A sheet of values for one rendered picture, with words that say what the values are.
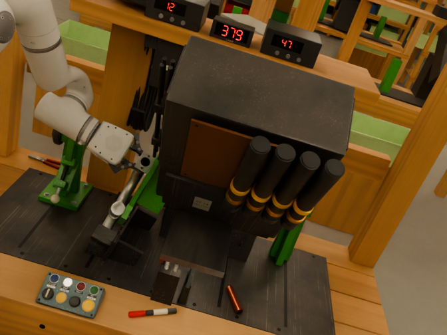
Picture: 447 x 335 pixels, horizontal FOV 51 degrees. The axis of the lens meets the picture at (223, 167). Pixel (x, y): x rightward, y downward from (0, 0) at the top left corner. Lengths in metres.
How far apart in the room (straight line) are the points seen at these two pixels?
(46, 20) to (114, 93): 0.52
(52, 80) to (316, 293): 1.01
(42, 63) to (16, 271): 0.56
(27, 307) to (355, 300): 1.01
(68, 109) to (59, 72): 0.15
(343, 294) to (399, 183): 0.42
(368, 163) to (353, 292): 0.44
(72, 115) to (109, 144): 0.12
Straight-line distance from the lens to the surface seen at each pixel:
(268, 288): 1.53
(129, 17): 1.39
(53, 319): 1.33
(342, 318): 1.60
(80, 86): 1.37
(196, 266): 1.16
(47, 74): 1.22
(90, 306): 1.28
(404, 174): 1.67
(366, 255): 1.84
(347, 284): 1.74
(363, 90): 1.40
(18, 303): 1.33
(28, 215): 1.58
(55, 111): 1.34
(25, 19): 1.12
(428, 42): 8.45
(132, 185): 1.45
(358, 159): 1.72
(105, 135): 1.34
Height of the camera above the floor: 1.88
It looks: 29 degrees down
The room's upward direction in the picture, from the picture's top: 18 degrees clockwise
